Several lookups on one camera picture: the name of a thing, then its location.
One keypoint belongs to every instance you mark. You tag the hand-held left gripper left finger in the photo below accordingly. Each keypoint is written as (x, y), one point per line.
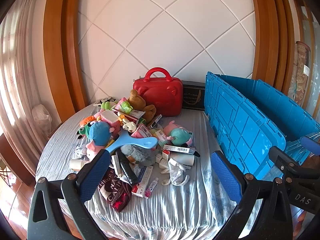
(93, 172)

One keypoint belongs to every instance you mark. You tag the brown teddy bear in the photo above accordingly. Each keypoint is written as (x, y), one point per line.
(138, 102)

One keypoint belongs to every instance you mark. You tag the blue pink pig plush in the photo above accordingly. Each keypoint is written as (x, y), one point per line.
(100, 133)

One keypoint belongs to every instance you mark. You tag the frosted glass door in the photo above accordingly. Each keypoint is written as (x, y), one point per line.
(308, 30)

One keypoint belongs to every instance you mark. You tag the white plastic bag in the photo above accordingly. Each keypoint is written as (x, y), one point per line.
(41, 117)

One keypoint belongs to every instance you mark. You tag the patterned rolled carpet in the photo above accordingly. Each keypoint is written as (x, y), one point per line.
(300, 72)

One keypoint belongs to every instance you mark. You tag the orange pink plush toy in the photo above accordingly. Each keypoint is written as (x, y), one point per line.
(87, 120)

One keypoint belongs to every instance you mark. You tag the yellow plush toy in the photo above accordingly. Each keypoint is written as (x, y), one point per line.
(122, 116)

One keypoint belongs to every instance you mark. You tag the pale striped curtain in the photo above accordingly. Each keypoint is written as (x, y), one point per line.
(17, 80)

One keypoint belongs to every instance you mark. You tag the white blue wet wipes pack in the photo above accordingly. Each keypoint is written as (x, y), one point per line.
(78, 151)

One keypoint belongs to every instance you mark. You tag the light blue plastic paddle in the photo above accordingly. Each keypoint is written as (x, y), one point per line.
(135, 143)

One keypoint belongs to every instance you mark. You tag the grey furry plush toy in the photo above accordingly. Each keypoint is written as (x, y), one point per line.
(140, 155)

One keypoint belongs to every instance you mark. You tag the small white plush toy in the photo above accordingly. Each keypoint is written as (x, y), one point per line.
(129, 126)

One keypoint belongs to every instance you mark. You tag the long white barcode box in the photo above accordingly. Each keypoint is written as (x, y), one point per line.
(178, 150)

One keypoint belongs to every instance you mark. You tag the teal pink pig plush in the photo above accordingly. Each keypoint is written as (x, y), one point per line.
(180, 135)

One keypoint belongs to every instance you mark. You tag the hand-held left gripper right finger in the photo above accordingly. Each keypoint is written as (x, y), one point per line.
(225, 177)

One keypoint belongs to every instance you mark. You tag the black gift box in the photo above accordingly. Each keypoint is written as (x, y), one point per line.
(193, 97)

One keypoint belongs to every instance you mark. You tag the white cylindrical bottle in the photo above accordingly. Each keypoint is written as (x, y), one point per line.
(182, 159)

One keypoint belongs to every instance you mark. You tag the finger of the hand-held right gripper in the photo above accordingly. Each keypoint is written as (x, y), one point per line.
(311, 143)
(282, 158)

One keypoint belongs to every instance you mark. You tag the white yellow medicine box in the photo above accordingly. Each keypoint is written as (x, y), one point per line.
(160, 135)

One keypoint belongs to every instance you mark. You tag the green pink tissue pack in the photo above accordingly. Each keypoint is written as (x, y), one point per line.
(125, 106)

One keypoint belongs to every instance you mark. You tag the maroon knit cloth white letters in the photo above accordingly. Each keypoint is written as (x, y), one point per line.
(115, 192)

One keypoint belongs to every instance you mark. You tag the wooden wall frame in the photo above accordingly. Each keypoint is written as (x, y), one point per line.
(62, 42)
(270, 30)

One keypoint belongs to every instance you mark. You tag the cream cylindrical bottle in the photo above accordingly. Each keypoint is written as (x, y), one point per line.
(76, 164)

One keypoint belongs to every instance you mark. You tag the white crumpled cloth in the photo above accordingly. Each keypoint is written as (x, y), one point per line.
(175, 173)

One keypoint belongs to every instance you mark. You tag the small red white box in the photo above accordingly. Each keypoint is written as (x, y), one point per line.
(166, 154)

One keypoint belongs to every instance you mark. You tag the green frog plush toy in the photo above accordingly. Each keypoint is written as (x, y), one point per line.
(83, 130)

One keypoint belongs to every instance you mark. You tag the large red white medicine box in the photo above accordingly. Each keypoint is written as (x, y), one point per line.
(142, 181)

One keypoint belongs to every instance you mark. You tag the black cylindrical case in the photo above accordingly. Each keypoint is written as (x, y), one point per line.
(126, 167)

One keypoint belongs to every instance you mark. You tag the red hard carry case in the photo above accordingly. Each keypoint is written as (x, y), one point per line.
(158, 97)

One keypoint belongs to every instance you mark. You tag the green alien plush toy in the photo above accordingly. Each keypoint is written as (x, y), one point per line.
(106, 105)

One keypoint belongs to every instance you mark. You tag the small pink white tube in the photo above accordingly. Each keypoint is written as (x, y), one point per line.
(152, 187)

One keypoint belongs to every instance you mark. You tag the blue plastic crate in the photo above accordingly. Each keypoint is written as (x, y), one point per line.
(245, 130)

